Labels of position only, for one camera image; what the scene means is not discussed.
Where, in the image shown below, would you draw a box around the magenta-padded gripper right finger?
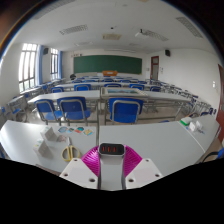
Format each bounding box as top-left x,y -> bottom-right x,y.
123,146 -> 164,190

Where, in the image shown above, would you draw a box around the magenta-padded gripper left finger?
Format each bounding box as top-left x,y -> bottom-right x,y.
59,145 -> 101,190

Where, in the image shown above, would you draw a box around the white charger block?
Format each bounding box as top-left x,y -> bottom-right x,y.
98,142 -> 127,191

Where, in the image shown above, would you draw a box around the white box with coloured dots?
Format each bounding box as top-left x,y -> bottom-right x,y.
32,139 -> 54,159

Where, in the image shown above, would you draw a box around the blue classroom chairs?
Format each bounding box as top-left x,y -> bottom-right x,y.
0,77 -> 224,161

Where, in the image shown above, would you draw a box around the green and white box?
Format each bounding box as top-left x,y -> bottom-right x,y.
179,116 -> 194,126

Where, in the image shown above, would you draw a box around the grey classroom desks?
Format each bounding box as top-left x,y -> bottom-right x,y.
6,76 -> 214,128

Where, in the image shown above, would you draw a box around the orange lectern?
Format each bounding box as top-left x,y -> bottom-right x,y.
102,70 -> 118,77

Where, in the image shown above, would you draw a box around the blue curtain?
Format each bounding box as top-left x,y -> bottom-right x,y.
35,44 -> 44,86
58,50 -> 64,79

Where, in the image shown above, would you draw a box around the narrow bright window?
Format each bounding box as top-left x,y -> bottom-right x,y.
49,48 -> 60,80

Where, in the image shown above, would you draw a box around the green chalkboard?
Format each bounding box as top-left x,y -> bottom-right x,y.
73,54 -> 143,75

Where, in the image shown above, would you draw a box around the tall bright window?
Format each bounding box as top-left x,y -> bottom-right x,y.
18,42 -> 38,93

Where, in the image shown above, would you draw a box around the white ceiling projector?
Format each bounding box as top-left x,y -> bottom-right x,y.
134,29 -> 149,38

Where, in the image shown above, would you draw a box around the ceiling light panels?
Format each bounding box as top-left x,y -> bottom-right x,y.
59,16 -> 204,43

